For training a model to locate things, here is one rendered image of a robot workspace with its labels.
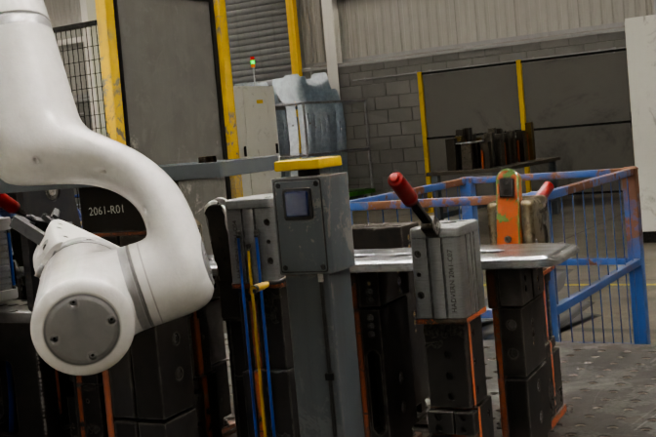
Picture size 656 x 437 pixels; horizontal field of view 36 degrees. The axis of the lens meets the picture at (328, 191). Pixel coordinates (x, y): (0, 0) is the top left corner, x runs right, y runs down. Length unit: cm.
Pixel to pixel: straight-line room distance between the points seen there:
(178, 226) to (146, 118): 402
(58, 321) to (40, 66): 24
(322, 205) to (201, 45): 421
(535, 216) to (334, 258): 52
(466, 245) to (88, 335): 58
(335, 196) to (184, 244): 32
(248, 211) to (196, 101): 387
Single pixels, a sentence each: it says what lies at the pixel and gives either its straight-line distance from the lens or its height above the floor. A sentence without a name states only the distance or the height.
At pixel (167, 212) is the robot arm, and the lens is 89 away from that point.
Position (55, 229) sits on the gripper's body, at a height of 112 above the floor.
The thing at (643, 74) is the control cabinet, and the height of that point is 149.
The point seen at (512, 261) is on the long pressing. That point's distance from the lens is 136.
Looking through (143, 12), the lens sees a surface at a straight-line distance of 497.
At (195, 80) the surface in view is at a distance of 524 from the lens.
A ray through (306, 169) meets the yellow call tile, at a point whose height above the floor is 115.
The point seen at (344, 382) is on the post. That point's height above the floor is 90.
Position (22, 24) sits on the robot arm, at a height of 131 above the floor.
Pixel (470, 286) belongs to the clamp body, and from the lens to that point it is 129.
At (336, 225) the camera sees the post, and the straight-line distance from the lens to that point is 116.
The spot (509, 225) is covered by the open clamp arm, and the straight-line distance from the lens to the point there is 157.
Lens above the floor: 118
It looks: 3 degrees down
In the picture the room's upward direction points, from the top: 5 degrees counter-clockwise
